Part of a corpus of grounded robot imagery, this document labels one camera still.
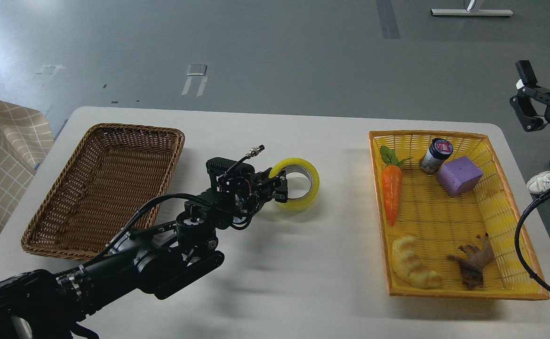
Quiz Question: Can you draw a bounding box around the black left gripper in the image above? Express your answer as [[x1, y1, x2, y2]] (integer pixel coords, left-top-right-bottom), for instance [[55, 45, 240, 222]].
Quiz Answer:
[[209, 171, 288, 230]]

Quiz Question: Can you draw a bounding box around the yellow tape roll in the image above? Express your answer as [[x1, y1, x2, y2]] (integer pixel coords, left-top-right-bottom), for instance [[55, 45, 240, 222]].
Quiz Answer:
[[269, 157, 320, 212]]

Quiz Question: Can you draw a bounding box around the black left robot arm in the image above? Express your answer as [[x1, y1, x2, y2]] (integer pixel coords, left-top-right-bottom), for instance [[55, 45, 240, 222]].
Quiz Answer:
[[0, 145, 288, 339]]

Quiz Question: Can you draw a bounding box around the white sneaker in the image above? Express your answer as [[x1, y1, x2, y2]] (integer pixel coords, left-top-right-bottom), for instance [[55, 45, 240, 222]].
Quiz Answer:
[[526, 171, 550, 195]]

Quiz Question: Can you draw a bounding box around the small dark jar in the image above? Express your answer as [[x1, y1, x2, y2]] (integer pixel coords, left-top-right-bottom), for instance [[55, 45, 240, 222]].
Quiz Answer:
[[419, 138, 454, 175]]

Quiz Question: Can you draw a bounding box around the purple foam block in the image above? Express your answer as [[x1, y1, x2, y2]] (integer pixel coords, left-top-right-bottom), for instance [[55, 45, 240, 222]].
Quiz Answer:
[[436, 156, 484, 197]]

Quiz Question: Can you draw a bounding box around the white metal stand base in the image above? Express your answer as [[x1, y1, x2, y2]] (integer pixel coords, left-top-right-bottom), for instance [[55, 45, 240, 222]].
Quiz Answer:
[[430, 0, 514, 17]]

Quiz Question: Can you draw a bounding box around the orange toy carrot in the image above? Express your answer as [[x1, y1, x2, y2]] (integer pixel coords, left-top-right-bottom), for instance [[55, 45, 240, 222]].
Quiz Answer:
[[379, 145, 411, 226]]

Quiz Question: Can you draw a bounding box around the yellow plastic basket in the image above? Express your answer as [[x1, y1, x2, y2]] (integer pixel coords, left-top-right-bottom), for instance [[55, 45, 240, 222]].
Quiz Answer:
[[369, 129, 549, 300]]

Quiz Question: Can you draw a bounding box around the brown wicker basket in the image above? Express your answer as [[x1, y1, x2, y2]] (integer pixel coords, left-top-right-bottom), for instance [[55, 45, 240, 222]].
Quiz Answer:
[[21, 124, 186, 260]]

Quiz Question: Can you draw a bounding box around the toy croissant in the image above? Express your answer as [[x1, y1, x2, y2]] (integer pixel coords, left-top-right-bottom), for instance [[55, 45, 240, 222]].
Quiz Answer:
[[391, 234, 443, 289]]

